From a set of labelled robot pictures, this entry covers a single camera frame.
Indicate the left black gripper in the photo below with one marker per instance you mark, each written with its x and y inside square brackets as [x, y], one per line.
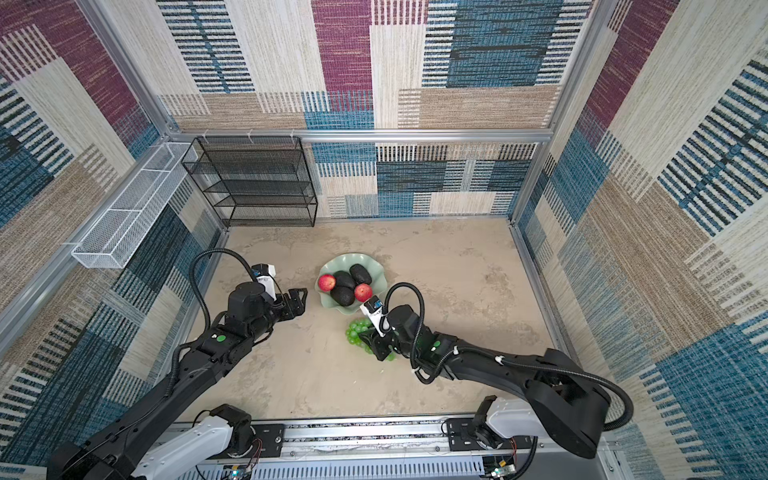
[297, 304]

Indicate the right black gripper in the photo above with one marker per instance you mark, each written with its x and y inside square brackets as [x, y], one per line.
[376, 342]

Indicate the green grape bunch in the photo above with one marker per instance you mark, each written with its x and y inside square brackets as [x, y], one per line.
[355, 330]

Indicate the red apple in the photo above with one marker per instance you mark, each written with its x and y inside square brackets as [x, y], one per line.
[326, 283]
[363, 292]

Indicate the dark avocado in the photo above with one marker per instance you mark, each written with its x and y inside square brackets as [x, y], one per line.
[345, 279]
[360, 274]
[343, 295]

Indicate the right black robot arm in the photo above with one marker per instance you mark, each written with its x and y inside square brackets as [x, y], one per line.
[571, 405]

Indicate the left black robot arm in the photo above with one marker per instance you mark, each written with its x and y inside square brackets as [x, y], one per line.
[129, 448]

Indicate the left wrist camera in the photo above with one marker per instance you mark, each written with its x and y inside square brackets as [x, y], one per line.
[264, 274]

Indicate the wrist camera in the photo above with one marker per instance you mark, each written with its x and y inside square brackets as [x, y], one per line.
[264, 274]
[374, 310]

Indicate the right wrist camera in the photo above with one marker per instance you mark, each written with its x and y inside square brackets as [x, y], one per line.
[374, 310]

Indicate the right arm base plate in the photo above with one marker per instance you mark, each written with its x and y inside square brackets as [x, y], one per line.
[463, 435]

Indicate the aluminium front rail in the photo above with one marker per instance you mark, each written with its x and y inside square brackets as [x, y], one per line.
[410, 447]

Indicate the black wire shelf rack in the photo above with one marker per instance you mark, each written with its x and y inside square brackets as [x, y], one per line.
[254, 181]

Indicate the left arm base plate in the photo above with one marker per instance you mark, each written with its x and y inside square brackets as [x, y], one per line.
[267, 443]

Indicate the white wire mesh basket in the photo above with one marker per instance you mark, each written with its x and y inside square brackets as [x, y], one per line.
[113, 240]

